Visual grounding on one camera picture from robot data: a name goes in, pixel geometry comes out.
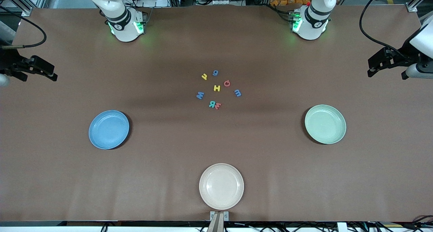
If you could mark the teal uppercase R letter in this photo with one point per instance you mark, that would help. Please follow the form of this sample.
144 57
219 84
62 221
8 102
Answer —
211 104

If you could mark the aluminium frame profile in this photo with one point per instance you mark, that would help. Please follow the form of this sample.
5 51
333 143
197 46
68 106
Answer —
412 7
27 11

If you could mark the red lowercase m letter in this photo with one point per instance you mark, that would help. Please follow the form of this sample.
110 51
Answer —
218 106

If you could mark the green plate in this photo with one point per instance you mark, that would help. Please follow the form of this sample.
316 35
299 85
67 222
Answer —
325 124

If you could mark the blue plate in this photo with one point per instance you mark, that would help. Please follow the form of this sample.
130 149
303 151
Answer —
109 130

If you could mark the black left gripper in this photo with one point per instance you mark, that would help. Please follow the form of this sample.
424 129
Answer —
403 55

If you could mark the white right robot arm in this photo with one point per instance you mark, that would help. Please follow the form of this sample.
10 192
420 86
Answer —
125 25

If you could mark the beige plate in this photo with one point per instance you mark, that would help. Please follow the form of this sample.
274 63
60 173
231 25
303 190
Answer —
221 186

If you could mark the blue lowercase m letter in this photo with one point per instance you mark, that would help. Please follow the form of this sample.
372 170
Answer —
237 93

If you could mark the grey metal camera mount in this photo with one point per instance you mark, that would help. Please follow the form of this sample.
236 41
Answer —
219 222

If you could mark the yellow uppercase H letter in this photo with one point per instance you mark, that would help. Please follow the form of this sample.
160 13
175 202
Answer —
217 88

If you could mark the red uppercase Q letter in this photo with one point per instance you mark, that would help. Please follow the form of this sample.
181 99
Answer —
224 83

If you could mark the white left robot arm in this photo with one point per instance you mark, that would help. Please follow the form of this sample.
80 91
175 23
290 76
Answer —
313 22

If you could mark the white tag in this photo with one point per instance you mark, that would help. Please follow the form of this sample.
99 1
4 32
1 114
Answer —
342 227

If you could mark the blue uppercase M letter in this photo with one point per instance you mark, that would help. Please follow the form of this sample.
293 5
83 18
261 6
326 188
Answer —
200 95

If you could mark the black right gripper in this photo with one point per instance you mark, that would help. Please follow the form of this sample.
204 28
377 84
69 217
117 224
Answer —
10 61

